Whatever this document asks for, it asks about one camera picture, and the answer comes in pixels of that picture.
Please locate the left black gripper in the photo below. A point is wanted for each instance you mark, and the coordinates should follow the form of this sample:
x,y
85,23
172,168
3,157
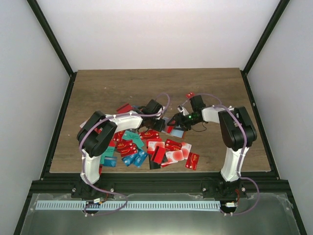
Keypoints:
x,y
159,127

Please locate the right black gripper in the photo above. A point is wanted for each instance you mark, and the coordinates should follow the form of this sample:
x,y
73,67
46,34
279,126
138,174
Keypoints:
x,y
179,121

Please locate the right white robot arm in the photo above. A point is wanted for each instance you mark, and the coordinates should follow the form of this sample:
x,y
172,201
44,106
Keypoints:
x,y
237,129

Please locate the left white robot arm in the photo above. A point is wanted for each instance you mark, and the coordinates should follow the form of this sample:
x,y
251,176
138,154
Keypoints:
x,y
97,132

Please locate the red gold card upper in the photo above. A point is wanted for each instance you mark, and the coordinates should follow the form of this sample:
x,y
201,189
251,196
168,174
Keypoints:
x,y
149,135

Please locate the teal VIP card centre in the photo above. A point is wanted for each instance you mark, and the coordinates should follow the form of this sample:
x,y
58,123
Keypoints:
x,y
128,135

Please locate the lone red card far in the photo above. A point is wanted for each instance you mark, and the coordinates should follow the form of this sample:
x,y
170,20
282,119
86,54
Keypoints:
x,y
190,95

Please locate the red stripe card pile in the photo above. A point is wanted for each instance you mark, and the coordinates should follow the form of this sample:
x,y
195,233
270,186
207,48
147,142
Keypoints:
x,y
158,155

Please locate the white red circle card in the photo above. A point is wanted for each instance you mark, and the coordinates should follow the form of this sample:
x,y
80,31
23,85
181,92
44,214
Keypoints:
x,y
176,153

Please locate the red gold VIP card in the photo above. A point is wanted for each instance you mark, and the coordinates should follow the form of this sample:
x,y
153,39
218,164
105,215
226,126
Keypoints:
x,y
126,148

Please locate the blue VIP card lower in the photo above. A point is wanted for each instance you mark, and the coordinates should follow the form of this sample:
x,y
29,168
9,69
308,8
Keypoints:
x,y
137,158

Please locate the red VIP card right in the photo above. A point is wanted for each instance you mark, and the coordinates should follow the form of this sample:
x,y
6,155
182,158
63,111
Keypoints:
x,y
192,161

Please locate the teal card left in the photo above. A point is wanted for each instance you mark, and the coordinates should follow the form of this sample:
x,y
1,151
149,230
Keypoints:
x,y
107,153

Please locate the light blue slotted strip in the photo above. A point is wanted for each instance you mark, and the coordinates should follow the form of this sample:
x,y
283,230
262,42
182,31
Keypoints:
x,y
131,205

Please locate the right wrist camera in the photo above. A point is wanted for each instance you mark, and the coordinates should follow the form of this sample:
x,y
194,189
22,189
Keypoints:
x,y
182,110

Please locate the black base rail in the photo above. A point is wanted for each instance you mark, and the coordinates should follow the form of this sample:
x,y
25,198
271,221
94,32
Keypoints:
x,y
209,185

